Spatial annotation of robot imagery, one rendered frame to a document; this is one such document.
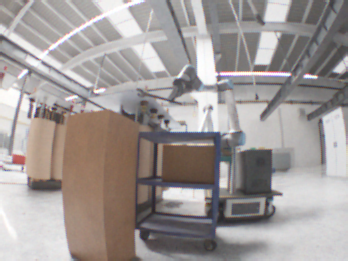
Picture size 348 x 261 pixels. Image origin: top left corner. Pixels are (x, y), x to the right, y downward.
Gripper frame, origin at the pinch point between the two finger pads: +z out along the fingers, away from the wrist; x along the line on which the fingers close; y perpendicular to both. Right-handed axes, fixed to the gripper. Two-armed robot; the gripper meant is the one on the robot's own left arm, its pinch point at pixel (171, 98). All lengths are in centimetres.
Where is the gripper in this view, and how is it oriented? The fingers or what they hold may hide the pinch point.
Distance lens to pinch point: 102.3
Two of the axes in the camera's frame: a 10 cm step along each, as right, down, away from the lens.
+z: -4.4, 8.2, -3.7
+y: -8.8, -3.2, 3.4
